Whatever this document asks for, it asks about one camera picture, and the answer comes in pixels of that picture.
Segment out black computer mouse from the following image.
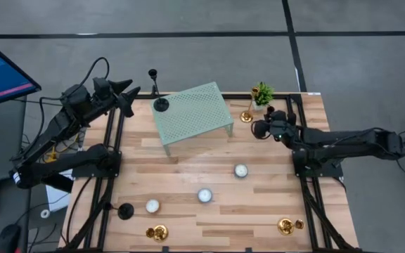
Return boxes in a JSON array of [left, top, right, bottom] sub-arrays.
[[0, 223, 23, 253]]

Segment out green plant in white pot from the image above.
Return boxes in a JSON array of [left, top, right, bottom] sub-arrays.
[[250, 81, 276, 112]]

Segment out yellow clamp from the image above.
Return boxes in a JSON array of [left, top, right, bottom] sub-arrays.
[[43, 144, 60, 164]]

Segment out white paper sheet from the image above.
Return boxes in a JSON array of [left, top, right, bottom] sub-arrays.
[[45, 164, 74, 213]]

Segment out short black candlestick holder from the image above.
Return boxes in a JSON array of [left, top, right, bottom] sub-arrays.
[[103, 202, 135, 221]]

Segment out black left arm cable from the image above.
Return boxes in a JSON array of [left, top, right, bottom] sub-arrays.
[[82, 57, 111, 91]]

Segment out short gold candlestick holder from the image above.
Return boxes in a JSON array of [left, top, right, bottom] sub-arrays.
[[277, 217, 305, 237]]

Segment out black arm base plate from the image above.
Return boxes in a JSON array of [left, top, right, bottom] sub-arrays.
[[292, 150, 345, 179], [71, 150, 122, 179]]

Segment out green perforated metal riser table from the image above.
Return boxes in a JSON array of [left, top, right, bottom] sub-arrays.
[[149, 81, 235, 157]]

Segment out tall black candlestick holder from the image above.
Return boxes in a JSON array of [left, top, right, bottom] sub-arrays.
[[148, 68, 170, 113]]

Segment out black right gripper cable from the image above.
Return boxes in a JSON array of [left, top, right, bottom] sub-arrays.
[[250, 119, 272, 141]]

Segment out medium gold candlestick holder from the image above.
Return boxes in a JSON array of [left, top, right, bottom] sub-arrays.
[[145, 224, 169, 243]]

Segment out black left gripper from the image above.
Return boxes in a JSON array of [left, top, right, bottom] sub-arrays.
[[82, 77, 141, 118]]

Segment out tall gold candlestick holder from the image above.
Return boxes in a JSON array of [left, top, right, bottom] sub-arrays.
[[239, 86, 261, 124]]

